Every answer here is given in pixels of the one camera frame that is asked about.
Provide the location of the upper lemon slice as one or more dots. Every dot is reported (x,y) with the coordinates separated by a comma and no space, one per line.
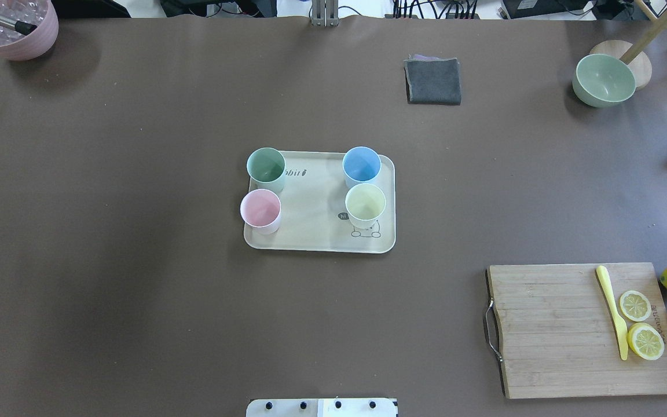
(634,306)

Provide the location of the grey folded cloth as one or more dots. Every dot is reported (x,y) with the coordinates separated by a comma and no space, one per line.
(431,80)

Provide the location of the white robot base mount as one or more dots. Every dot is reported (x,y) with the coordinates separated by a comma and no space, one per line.
(365,406)

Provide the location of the cream rabbit serving tray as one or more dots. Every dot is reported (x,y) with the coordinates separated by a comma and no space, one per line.
(313,215)

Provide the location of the green bowl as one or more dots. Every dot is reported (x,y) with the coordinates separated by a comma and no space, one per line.
(603,81)

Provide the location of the aluminium frame post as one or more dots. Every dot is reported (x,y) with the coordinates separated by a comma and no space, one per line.
(324,13)

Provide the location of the bamboo cutting board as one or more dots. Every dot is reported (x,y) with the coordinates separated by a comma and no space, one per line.
(555,337)

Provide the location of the pale yellow cup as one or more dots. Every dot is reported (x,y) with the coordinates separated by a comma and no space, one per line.
(365,203)

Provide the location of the lower lemon slice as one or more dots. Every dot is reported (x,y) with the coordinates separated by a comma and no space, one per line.
(645,341)

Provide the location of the lemon slice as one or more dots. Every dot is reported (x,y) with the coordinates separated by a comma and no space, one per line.
(634,306)
(645,341)

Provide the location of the light blue cup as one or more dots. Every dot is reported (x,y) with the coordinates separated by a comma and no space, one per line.
(360,165)

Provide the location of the pink cup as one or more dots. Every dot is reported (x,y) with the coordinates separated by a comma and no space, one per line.
(261,210)

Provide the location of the mint green cup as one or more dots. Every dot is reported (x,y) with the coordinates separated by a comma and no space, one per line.
(266,168)

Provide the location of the yellow plastic knife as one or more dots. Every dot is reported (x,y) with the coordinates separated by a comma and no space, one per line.
(620,326)

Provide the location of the pink bowl with ice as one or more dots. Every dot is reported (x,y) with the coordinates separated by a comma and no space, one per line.
(17,47)

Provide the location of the wooden stand with pole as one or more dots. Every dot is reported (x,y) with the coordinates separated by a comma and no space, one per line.
(633,55)

